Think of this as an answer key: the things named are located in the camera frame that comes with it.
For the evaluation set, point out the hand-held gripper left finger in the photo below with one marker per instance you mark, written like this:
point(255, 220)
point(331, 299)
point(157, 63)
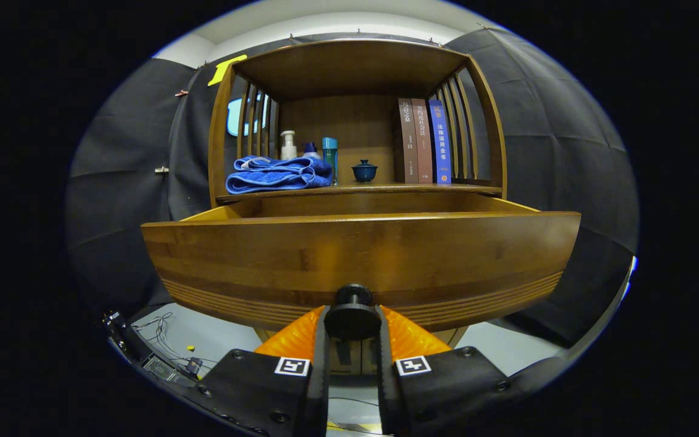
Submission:
point(319, 376)

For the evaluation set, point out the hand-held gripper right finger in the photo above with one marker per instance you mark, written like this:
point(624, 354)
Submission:
point(386, 382)

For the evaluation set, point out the wooden drawer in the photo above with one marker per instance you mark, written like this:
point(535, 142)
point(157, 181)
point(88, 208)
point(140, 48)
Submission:
point(355, 249)

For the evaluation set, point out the wooden cabinet door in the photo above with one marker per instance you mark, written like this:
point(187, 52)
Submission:
point(343, 363)
point(370, 363)

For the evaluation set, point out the wooden countertop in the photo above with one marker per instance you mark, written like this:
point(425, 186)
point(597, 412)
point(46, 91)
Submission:
point(386, 189)

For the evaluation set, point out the wooden cabinet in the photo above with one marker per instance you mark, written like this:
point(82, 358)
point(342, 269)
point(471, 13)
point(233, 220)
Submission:
point(349, 67)

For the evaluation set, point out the black electronics box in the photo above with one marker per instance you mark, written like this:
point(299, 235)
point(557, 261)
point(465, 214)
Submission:
point(161, 367)

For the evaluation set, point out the blue folded towel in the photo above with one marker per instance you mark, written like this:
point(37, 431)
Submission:
point(276, 176)

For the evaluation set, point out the blue lidded teacup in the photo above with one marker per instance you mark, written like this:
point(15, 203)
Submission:
point(364, 173)

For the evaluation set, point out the teal transparent bottle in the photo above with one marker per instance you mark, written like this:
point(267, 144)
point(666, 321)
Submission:
point(330, 158)

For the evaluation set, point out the white lotion bottle blue cap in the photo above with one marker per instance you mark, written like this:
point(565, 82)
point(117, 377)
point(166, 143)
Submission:
point(311, 152)

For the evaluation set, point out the white pump bottle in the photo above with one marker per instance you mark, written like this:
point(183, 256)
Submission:
point(289, 149)

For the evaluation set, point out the reddish brown book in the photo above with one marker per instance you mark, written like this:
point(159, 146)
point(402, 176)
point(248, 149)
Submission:
point(423, 145)

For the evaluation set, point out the blue book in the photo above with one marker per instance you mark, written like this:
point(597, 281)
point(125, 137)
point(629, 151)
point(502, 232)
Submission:
point(440, 145)

